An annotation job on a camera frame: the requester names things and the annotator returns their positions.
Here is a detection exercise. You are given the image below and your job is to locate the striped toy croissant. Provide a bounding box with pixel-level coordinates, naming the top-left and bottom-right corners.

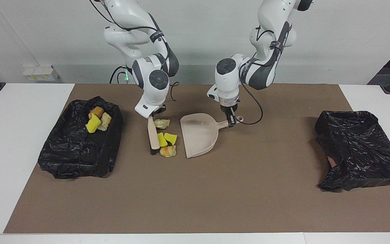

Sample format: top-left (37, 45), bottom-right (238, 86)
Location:
top-left (159, 145), bottom-right (177, 158)
top-left (97, 113), bottom-right (112, 131)

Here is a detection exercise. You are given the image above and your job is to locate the brown table mat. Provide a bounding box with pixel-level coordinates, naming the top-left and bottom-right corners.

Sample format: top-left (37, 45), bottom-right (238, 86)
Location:
top-left (4, 84), bottom-right (390, 233)

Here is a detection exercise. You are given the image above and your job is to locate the beige plastic dustpan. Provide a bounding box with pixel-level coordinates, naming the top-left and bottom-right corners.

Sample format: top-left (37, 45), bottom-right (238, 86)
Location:
top-left (180, 113), bottom-right (244, 159)

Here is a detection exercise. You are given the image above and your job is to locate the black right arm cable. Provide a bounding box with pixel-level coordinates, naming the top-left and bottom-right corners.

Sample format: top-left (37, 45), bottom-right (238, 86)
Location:
top-left (90, 0), bottom-right (179, 102)

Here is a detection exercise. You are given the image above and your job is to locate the black bag over pink bin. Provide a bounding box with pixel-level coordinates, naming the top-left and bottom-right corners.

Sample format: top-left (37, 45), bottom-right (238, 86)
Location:
top-left (315, 110), bottom-right (390, 192)

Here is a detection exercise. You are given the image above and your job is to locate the beige hand brush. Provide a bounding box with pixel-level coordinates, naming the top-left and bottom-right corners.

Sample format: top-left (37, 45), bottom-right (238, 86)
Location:
top-left (148, 116), bottom-right (160, 156)

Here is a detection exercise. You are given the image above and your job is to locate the black base power cable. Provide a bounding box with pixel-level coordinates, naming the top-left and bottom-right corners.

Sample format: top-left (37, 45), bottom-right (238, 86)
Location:
top-left (110, 66), bottom-right (128, 84)

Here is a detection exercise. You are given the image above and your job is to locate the brown toy bread roll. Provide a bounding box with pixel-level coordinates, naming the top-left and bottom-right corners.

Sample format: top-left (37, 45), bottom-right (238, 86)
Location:
top-left (88, 106), bottom-right (105, 119)

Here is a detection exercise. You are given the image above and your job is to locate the yellow and green sponge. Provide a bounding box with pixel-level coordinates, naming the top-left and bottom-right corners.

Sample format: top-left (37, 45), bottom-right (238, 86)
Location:
top-left (85, 113), bottom-right (101, 133)

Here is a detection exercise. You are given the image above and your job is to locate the black trash bag bin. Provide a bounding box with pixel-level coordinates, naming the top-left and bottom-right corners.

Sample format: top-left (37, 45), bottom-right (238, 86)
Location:
top-left (38, 96), bottom-right (123, 179)

